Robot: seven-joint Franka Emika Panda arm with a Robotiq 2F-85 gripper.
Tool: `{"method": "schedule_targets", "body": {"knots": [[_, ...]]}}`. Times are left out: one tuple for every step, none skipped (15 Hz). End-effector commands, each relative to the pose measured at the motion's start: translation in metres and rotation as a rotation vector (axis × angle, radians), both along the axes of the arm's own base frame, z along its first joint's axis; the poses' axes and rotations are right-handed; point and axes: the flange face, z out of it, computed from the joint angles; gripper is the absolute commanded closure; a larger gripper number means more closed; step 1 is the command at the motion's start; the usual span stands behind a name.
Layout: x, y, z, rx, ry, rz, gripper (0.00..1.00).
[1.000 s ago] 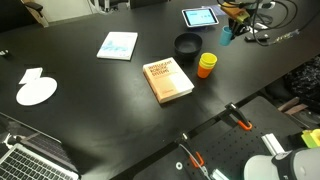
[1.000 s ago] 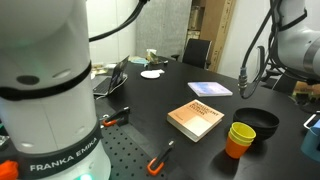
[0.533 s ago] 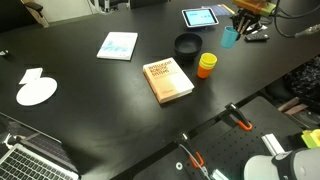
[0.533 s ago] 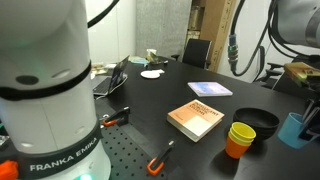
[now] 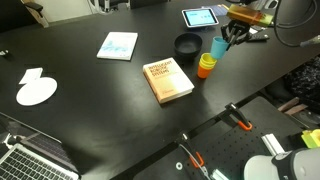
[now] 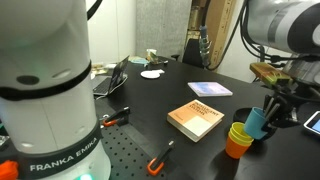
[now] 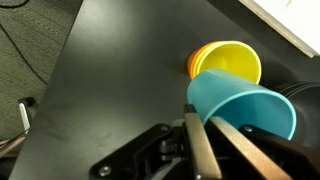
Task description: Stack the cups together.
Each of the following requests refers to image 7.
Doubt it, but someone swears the blue plastic cup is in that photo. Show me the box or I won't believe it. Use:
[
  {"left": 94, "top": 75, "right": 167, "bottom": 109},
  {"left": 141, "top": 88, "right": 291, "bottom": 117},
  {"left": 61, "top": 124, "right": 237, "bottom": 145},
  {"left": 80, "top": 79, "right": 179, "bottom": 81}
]
[{"left": 186, "top": 68, "right": 298, "bottom": 141}]

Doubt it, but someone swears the orange plastic cup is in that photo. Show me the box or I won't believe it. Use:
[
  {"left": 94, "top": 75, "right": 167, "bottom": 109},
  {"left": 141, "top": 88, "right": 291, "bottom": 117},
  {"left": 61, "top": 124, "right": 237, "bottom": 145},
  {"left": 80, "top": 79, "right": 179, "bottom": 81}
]
[{"left": 186, "top": 41, "right": 218, "bottom": 80}]

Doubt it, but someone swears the black bowl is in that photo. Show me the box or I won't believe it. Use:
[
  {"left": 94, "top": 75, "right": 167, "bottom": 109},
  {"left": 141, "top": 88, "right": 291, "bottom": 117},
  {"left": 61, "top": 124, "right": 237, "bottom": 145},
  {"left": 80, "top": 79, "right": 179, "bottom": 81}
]
[{"left": 273, "top": 81, "right": 320, "bottom": 151}]

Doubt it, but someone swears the lime yellow plastic cup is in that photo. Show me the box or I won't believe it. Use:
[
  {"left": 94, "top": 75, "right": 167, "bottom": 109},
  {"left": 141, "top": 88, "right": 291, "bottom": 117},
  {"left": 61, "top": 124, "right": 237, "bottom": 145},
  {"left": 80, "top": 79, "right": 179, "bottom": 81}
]
[{"left": 196, "top": 40, "right": 263, "bottom": 85}]

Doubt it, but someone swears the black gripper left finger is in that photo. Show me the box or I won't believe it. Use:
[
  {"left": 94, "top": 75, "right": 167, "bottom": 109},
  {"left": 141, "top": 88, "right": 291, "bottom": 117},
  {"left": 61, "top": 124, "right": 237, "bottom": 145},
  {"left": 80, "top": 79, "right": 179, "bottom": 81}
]
[{"left": 89, "top": 103, "right": 224, "bottom": 180}]

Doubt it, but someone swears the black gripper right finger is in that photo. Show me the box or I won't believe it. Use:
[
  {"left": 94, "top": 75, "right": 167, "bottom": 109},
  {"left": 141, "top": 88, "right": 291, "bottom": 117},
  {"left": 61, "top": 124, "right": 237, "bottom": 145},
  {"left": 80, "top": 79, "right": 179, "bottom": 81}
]
[{"left": 208, "top": 115, "right": 320, "bottom": 180}]

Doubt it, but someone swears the orange robotics textbook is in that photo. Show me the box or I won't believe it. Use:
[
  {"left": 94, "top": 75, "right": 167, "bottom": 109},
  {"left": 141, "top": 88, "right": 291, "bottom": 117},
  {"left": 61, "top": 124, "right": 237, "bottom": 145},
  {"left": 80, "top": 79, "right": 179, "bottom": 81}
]
[{"left": 238, "top": 0, "right": 320, "bottom": 59}]

